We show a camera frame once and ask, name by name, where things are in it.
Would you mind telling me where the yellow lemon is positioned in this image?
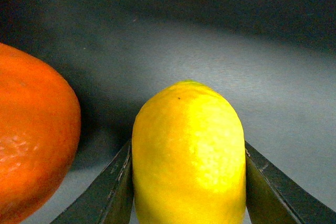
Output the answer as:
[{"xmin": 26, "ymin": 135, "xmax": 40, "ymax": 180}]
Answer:
[{"xmin": 132, "ymin": 80, "xmax": 246, "ymax": 223}]

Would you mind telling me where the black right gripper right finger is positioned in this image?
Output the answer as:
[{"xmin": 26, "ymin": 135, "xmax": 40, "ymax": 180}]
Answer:
[{"xmin": 245, "ymin": 142, "xmax": 335, "ymax": 224}]

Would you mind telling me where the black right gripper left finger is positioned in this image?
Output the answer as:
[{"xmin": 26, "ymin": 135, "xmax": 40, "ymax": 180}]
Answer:
[{"xmin": 51, "ymin": 140, "xmax": 133, "ymax": 224}]

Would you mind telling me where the orange beside lemon on shelf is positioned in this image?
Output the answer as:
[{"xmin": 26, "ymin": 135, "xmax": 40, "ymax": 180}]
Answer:
[{"xmin": 1, "ymin": 44, "xmax": 81, "ymax": 223}]

